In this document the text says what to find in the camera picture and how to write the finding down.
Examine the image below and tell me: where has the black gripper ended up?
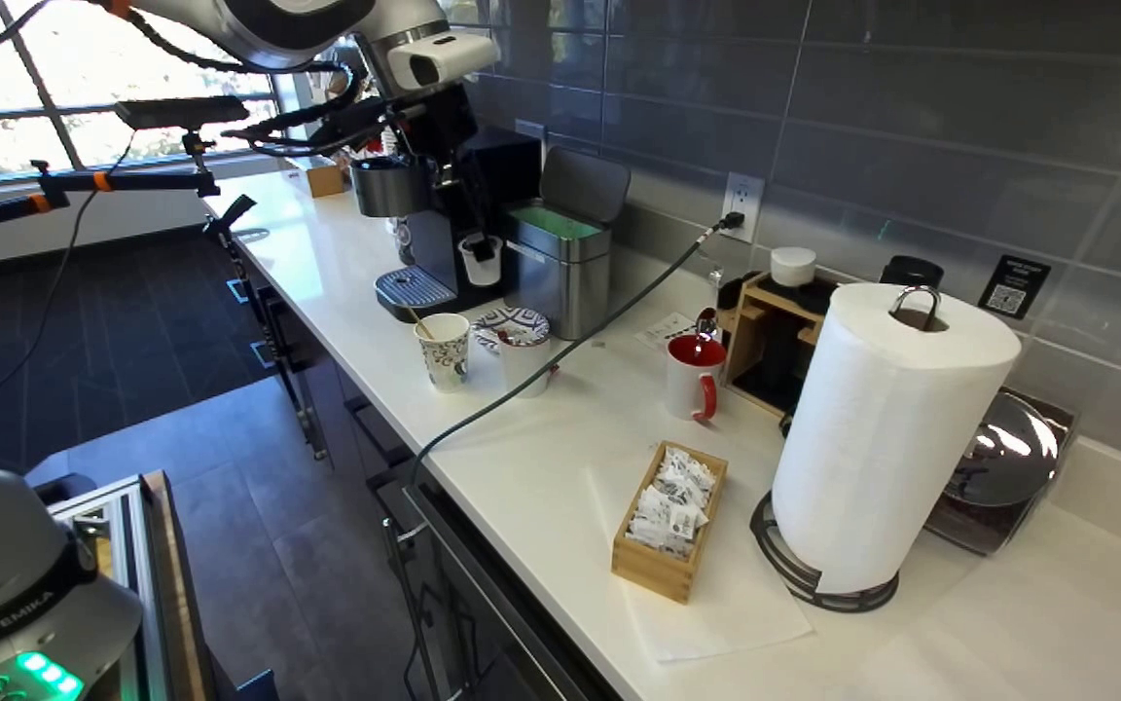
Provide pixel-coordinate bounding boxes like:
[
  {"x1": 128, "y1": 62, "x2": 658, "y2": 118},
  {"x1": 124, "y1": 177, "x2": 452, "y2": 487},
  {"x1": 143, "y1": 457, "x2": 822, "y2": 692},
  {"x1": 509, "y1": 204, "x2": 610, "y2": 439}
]
[{"x1": 396, "y1": 80, "x2": 516, "y2": 257}]

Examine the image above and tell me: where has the small white container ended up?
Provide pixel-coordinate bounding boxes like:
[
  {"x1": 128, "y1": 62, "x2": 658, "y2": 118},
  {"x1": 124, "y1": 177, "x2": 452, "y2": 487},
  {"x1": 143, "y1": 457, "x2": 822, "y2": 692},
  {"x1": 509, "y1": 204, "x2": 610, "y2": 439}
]
[{"x1": 457, "y1": 228, "x2": 509, "y2": 293}]

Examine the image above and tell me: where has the black coffee machine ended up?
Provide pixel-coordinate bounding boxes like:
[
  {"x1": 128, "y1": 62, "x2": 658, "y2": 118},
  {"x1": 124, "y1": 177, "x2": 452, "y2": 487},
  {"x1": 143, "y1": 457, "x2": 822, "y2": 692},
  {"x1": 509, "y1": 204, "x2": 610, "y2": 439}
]
[{"x1": 348, "y1": 119, "x2": 547, "y2": 323}]

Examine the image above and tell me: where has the stainless steel canister green insert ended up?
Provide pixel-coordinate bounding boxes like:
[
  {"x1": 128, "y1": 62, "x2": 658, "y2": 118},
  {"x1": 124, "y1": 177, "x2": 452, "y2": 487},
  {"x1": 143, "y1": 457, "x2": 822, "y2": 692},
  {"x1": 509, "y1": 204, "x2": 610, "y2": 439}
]
[{"x1": 504, "y1": 143, "x2": 636, "y2": 343}]

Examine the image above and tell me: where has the small white plate with pods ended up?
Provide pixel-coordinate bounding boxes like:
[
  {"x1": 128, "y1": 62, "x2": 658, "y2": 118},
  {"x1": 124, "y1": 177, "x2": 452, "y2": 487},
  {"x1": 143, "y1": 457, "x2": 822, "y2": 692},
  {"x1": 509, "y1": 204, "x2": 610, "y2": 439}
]
[{"x1": 472, "y1": 305, "x2": 555, "y2": 353}]

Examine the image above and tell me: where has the white paper cup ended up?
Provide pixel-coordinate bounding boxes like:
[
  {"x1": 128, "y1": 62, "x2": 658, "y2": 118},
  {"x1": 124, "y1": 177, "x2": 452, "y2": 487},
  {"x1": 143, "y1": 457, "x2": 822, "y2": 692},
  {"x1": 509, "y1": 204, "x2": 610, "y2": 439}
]
[{"x1": 414, "y1": 310, "x2": 474, "y2": 397}]

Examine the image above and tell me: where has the red and white mug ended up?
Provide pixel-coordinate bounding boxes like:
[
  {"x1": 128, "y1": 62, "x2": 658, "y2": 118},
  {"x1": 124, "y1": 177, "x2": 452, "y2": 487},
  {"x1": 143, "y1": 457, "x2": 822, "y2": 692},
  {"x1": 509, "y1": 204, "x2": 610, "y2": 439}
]
[{"x1": 667, "y1": 328, "x2": 732, "y2": 427}]

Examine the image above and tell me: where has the wooden countertop organizer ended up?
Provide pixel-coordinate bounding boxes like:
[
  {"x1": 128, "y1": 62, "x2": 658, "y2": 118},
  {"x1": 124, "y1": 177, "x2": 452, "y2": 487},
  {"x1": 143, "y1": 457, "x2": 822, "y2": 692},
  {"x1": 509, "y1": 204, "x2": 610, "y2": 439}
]
[{"x1": 719, "y1": 269, "x2": 846, "y2": 419}]

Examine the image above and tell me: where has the small white cup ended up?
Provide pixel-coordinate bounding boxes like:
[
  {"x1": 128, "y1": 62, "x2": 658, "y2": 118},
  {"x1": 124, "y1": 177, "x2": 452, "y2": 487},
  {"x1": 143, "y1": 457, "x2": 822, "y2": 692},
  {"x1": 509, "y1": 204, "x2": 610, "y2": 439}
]
[{"x1": 769, "y1": 244, "x2": 822, "y2": 293}]

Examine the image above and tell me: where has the white sugar packets pile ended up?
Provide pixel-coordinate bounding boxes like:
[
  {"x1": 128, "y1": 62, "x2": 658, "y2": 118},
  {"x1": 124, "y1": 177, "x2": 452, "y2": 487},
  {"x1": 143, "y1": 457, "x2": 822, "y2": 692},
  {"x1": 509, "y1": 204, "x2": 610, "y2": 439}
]
[{"x1": 622, "y1": 445, "x2": 719, "y2": 556}]

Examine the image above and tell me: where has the wooden packet box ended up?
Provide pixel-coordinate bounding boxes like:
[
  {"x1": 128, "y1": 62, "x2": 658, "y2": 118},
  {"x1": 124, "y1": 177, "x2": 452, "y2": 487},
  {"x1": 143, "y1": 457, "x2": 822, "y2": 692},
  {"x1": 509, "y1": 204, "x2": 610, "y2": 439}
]
[{"x1": 608, "y1": 435, "x2": 732, "y2": 607}]

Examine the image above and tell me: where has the dark base cabinet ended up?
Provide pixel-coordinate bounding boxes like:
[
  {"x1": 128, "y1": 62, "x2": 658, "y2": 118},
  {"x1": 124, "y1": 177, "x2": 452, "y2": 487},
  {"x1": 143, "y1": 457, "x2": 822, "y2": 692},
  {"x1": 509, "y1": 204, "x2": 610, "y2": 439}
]
[{"x1": 225, "y1": 244, "x2": 617, "y2": 701}]

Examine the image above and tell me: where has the black round device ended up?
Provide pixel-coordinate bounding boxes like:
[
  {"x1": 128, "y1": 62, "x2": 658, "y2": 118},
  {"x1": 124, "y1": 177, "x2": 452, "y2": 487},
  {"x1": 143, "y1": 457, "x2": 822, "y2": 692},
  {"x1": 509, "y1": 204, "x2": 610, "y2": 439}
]
[{"x1": 882, "y1": 252, "x2": 946, "y2": 293}]

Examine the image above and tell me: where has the black tripod with orange clamps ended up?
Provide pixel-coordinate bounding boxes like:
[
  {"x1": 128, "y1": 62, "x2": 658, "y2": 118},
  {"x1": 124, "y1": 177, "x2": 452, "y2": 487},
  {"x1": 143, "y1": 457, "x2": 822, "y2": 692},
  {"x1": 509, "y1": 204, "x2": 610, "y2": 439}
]
[{"x1": 0, "y1": 126, "x2": 261, "y2": 249}]

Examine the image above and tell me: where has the white paper towel roll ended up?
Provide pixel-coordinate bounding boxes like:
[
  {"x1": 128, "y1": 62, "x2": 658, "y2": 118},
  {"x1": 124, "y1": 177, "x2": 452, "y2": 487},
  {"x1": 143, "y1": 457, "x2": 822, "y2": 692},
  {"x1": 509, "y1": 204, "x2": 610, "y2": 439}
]
[{"x1": 769, "y1": 282, "x2": 1024, "y2": 598}]

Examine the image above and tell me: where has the black metal towel holder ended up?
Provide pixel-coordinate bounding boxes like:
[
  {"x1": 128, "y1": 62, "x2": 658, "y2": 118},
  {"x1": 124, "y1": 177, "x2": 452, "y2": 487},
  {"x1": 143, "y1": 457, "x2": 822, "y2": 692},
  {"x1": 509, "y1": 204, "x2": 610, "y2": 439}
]
[{"x1": 747, "y1": 282, "x2": 949, "y2": 617}]

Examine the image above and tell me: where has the black QR code sign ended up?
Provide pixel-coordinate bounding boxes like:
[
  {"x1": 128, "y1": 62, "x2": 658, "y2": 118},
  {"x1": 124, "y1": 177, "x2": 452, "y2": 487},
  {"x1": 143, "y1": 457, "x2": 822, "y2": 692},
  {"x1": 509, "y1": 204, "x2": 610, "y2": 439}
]
[{"x1": 978, "y1": 249, "x2": 1055, "y2": 323}]

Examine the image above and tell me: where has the chrome dish on black tray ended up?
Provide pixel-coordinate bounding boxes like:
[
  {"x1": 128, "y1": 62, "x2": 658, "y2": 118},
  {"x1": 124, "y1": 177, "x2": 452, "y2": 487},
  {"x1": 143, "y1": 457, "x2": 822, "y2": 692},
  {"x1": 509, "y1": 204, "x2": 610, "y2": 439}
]
[{"x1": 922, "y1": 387, "x2": 1083, "y2": 562}]

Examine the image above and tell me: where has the black power cable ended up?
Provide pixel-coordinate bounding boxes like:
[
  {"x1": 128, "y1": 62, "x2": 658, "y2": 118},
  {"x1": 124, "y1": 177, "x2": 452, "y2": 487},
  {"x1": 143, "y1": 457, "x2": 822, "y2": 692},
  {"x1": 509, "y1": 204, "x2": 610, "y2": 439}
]
[{"x1": 414, "y1": 205, "x2": 747, "y2": 463}]

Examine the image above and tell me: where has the white wall outlet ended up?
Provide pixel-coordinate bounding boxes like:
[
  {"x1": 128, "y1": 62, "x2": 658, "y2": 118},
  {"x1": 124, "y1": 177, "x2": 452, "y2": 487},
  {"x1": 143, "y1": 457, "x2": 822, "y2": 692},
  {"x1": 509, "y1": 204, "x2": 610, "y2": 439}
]
[{"x1": 717, "y1": 173, "x2": 769, "y2": 244}]

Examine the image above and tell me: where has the black camera bar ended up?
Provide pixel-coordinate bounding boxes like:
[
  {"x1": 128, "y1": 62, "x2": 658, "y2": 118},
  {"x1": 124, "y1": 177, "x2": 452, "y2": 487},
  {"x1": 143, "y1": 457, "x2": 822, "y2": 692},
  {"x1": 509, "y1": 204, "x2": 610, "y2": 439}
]
[{"x1": 113, "y1": 95, "x2": 257, "y2": 131}]

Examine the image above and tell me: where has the aluminium frame cart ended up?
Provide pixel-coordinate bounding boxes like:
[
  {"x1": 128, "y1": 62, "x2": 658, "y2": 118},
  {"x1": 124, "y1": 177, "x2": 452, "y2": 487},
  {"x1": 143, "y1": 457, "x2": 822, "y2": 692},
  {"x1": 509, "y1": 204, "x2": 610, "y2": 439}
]
[{"x1": 47, "y1": 471, "x2": 213, "y2": 701}]

